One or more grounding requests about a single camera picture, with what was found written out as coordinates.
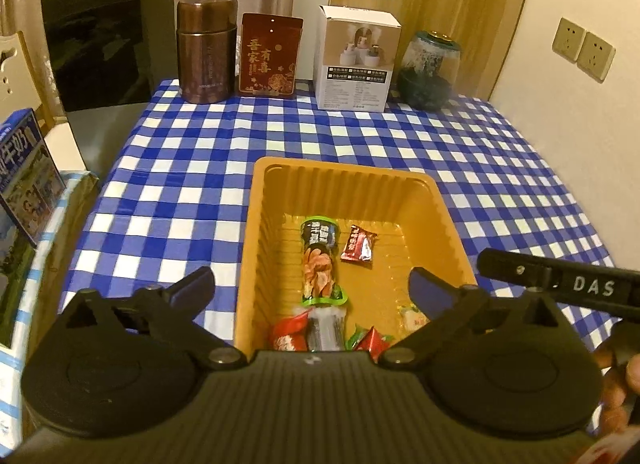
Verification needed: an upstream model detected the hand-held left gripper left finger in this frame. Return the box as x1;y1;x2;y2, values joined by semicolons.
60;266;250;371

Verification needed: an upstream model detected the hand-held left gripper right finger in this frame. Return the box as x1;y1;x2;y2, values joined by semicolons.
382;266;577;371

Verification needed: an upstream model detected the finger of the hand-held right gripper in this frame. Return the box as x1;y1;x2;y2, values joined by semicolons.
476;248;567;298

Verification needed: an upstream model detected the yellow green snack packet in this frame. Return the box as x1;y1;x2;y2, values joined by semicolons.
399;305;431;336

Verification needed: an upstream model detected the orange plastic tray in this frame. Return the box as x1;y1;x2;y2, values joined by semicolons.
234;156;479;353

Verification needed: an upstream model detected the large red snack packet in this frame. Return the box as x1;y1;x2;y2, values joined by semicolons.
347;324;397;363

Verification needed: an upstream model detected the small red candy packet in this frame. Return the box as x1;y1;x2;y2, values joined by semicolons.
271;314;309;351

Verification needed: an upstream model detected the grey white snack packet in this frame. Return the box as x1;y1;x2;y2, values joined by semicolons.
305;306;349;351

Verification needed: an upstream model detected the long green chip packet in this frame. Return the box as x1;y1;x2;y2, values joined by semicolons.
299;215;350;308

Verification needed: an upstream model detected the person's right hand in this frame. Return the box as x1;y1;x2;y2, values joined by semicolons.
597;343;640;432

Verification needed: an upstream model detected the blue white checked tablecloth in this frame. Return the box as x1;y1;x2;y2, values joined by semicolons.
22;78;622;445

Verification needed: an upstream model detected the printed cardboard box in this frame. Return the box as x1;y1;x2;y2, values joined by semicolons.
0;170;102;451

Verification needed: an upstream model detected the grey stand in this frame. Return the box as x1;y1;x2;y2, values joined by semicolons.
65;101;152;181

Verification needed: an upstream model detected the blue milk carton box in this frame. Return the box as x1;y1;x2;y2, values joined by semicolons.
0;108;67;248

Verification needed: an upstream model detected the glass jar green lid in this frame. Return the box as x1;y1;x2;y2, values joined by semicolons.
398;31;464;110

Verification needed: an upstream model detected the white product box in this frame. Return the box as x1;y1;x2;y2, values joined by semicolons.
312;5;404;114

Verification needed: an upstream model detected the brown metal canister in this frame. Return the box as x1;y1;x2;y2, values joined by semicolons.
176;0;239;105

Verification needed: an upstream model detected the red gold printed box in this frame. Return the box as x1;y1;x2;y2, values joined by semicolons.
237;12;305;98

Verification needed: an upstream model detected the black glass panel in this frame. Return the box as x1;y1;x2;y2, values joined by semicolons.
41;0;175;113

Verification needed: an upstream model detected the beige wall socket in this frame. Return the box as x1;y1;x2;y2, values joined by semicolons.
577;31;617;83
552;17;586;63

